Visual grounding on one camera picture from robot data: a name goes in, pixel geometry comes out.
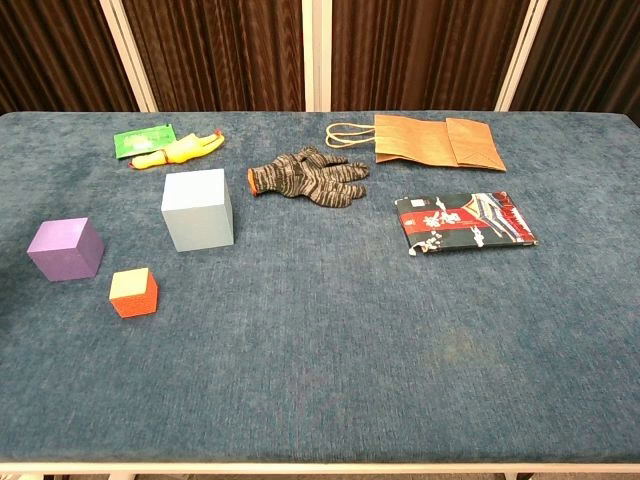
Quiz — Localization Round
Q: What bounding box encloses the small orange cube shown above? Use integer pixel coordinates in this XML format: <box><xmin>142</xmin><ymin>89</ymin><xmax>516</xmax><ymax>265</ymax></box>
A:
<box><xmin>108</xmin><ymin>267</ymin><xmax>159</xmax><ymax>319</ymax></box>

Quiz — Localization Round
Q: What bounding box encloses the medium purple cube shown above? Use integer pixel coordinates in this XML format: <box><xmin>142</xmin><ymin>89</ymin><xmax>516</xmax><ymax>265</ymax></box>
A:
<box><xmin>26</xmin><ymin>216</ymin><xmax>106</xmax><ymax>283</ymax></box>

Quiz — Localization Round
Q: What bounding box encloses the grey striped knit glove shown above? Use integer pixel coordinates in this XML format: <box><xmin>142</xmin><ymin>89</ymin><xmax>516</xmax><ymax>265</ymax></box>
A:
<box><xmin>246</xmin><ymin>145</ymin><xmax>370</xmax><ymax>210</ymax></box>

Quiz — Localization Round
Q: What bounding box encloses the light blue block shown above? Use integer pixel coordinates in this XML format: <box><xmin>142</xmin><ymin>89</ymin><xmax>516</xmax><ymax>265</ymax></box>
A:
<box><xmin>160</xmin><ymin>168</ymin><xmax>235</xmax><ymax>253</ymax></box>

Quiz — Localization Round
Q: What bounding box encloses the dark patterned folded packet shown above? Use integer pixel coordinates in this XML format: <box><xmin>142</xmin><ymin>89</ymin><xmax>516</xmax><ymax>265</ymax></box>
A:
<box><xmin>393</xmin><ymin>190</ymin><xmax>539</xmax><ymax>258</ymax></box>

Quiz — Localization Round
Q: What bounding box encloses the yellow rubber chicken toy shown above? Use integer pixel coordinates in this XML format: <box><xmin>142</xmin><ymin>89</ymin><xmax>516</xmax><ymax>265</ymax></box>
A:
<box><xmin>128</xmin><ymin>129</ymin><xmax>226</xmax><ymax>171</ymax></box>

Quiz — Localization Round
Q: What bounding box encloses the green foil packet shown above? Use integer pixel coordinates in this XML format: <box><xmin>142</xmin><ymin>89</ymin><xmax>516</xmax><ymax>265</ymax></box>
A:
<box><xmin>113</xmin><ymin>123</ymin><xmax>177</xmax><ymax>160</ymax></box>

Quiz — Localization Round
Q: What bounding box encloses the brown curtain partition panel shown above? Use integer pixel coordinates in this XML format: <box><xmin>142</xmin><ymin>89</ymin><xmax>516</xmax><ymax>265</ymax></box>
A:
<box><xmin>0</xmin><ymin>0</ymin><xmax>159</xmax><ymax>115</ymax></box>
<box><xmin>122</xmin><ymin>0</ymin><xmax>317</xmax><ymax>113</ymax></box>
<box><xmin>494</xmin><ymin>0</ymin><xmax>640</xmax><ymax>126</ymax></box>
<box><xmin>315</xmin><ymin>0</ymin><xmax>549</xmax><ymax>113</ymax></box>

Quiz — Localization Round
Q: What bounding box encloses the brown paper bag with handles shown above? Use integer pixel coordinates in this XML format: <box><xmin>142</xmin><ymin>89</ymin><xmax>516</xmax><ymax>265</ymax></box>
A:
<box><xmin>325</xmin><ymin>114</ymin><xmax>508</xmax><ymax>173</ymax></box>

